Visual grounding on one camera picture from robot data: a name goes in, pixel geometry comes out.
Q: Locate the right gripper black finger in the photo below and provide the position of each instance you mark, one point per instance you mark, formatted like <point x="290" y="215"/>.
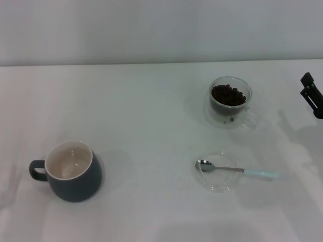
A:
<point x="311" y="107"/>
<point x="308" y="79"/>

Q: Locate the brown coffee bean pile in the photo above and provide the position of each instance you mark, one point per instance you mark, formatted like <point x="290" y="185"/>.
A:
<point x="227" y="97"/>

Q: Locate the clear glass saucer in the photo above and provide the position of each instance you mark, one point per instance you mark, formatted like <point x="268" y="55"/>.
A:
<point x="217" y="182"/>

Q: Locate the double-wall glass cup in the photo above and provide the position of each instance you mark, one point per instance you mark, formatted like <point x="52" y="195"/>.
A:
<point x="214" y="116"/>

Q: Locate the dark grey ceramic mug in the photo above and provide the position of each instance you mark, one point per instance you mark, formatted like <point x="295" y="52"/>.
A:
<point x="75" y="186"/>

